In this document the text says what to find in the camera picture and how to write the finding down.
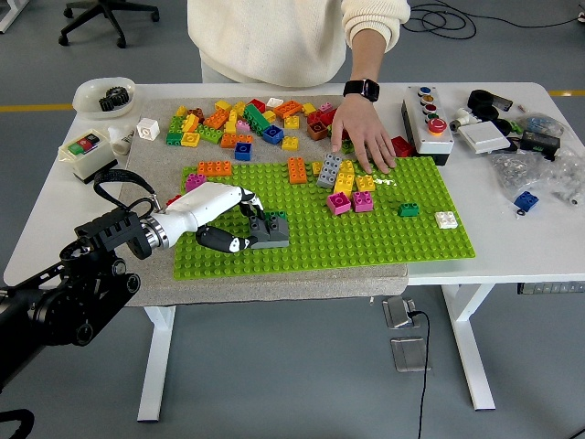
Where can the person's left hand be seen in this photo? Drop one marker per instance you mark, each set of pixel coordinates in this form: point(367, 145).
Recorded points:
point(363, 132)

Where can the pink toy brick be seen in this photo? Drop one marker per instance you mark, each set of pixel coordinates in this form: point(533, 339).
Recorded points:
point(325, 108)
point(243, 125)

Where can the clear bag of screws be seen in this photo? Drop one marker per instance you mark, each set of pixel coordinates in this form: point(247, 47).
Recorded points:
point(535, 176)

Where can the grey table control panel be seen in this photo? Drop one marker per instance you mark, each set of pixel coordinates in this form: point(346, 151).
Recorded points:
point(550, 288)

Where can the grey eight-stud toy brick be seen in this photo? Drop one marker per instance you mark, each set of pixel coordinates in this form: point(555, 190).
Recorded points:
point(272, 243)
point(330, 170)

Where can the yellow four-stud toy brick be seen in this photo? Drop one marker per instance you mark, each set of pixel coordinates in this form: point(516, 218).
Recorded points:
point(365, 184)

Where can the black power adapter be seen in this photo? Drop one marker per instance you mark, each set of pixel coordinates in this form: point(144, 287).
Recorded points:
point(540, 142)

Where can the metal floor plate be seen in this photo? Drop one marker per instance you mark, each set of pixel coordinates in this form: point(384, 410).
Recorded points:
point(409, 354)

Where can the person's left forearm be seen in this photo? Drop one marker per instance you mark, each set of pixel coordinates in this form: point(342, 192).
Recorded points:
point(365, 55)

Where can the white plastic bowl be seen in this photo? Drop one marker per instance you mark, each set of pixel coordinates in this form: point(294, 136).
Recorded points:
point(84, 98)

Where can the person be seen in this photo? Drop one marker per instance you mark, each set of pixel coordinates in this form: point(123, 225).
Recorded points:
point(265, 36)

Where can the black wristwatch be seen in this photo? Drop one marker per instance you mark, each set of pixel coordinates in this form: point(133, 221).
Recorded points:
point(362, 89)

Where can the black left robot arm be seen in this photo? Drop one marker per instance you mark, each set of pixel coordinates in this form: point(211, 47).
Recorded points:
point(68, 302)

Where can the grey-brown mat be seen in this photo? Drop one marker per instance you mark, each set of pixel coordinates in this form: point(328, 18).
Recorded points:
point(274, 288)

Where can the white cube toy brick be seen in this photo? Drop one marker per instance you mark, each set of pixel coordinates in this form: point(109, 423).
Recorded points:
point(147, 128)

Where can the long yellow toy brick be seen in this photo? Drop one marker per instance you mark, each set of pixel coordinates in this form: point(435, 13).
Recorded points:
point(345, 181)

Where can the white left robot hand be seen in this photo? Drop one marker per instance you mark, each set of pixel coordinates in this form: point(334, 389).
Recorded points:
point(205, 201)

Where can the white four-stud toy brick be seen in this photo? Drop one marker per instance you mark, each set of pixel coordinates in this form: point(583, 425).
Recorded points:
point(446, 220)

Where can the magenta toy brick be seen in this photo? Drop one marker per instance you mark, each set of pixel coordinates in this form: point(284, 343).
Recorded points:
point(339, 203)
point(195, 181)
point(362, 201)

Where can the long dark green brick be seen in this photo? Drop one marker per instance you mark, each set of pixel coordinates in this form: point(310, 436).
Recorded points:
point(254, 118)

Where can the white table leg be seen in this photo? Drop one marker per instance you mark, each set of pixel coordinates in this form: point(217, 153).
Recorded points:
point(157, 356)
point(468, 347)

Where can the lime green toy brick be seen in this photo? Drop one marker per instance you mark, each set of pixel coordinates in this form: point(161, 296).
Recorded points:
point(209, 133)
point(347, 147)
point(176, 123)

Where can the small yellow toy brick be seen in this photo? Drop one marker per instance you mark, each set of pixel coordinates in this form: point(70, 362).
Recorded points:
point(316, 168)

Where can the small green plastic part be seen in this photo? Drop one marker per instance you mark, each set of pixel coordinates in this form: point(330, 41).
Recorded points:
point(515, 124)

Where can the grey sloped toy brick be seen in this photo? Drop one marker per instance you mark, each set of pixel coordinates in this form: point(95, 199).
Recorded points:
point(279, 227)
point(259, 227)

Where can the dark green toy brick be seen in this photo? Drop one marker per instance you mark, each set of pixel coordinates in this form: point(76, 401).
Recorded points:
point(276, 214)

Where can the white pipe fitting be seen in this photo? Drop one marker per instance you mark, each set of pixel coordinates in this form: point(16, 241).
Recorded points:
point(462, 119)

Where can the white plastic tube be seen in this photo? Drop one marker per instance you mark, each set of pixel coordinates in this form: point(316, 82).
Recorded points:
point(121, 139)

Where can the small dark clear box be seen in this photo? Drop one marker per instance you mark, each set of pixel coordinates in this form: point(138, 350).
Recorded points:
point(503, 103)

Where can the white furniture frame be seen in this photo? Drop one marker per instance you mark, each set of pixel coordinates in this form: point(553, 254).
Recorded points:
point(5, 24)

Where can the blue toy brick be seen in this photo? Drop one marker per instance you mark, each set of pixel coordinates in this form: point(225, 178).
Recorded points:
point(525, 200)
point(243, 151)
point(273, 134)

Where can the black office chair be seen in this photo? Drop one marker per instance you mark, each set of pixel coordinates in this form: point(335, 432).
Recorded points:
point(107, 13)

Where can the push-button control box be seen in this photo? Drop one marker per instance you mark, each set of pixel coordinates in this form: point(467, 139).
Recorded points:
point(427, 137)

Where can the black gear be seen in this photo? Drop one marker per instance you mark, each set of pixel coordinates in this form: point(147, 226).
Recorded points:
point(113, 97)

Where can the white green-red switch box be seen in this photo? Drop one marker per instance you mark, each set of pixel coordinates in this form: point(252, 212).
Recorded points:
point(87, 155)

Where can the metal floor socket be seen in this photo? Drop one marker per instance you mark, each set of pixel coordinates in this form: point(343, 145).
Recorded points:
point(400, 312)

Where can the orange eight-stud toy brick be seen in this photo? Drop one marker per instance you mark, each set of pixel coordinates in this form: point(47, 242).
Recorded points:
point(215, 168)

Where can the clear bag blue parts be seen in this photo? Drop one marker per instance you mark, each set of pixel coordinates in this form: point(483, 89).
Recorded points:
point(539, 122)

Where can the long red toy brick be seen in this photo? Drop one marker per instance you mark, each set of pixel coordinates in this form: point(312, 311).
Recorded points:
point(327, 117)

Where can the brown toy brick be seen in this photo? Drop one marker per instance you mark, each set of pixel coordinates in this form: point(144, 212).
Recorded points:
point(316, 130)
point(196, 113)

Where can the white switch plate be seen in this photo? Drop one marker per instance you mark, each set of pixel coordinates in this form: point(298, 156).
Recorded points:
point(483, 138)

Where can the green toy baseplate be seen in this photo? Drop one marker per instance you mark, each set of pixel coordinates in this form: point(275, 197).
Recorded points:
point(365, 247)

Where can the small dark green brick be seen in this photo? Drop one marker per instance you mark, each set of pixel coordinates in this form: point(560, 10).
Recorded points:
point(173, 138)
point(409, 209)

